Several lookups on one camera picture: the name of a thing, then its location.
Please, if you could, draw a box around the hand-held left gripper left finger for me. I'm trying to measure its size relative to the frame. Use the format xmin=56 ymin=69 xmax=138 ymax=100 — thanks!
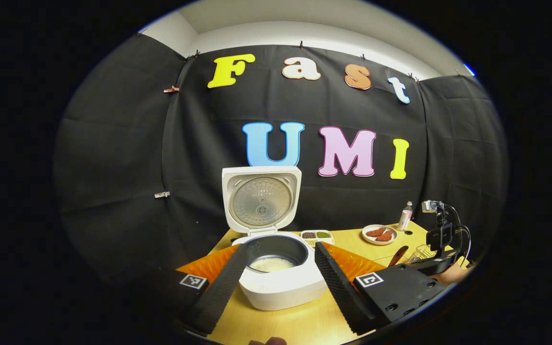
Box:
xmin=154 ymin=243 xmax=250 ymax=336

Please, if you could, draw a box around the white divided bean dish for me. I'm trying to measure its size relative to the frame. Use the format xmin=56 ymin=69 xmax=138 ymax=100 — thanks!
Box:
xmin=300 ymin=230 xmax=335 ymax=247

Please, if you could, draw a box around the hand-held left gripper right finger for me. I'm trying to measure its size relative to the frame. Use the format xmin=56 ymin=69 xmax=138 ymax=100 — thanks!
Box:
xmin=314 ymin=242 xmax=449 ymax=336

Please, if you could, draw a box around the white round plate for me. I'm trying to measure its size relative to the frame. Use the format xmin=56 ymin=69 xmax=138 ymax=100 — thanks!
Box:
xmin=362 ymin=224 xmax=398 ymax=245

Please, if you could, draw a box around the metal wire chopstick holder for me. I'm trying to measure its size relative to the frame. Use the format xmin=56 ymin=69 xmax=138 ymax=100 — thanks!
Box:
xmin=408 ymin=244 xmax=437 ymax=264

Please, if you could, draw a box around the row of black cloth clips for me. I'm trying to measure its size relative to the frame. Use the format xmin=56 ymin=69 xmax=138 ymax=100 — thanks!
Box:
xmin=136 ymin=29 xmax=463 ymax=83

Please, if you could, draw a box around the small clear bottle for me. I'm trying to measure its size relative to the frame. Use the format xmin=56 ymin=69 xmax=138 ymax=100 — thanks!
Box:
xmin=397 ymin=201 xmax=414 ymax=231

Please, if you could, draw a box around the black backdrop cloth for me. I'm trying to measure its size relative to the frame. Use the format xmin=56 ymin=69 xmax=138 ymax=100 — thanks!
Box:
xmin=53 ymin=34 xmax=509 ymax=288

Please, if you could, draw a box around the white rice cooker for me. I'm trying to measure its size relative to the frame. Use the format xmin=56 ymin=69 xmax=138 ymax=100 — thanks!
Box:
xmin=222 ymin=166 xmax=328 ymax=311

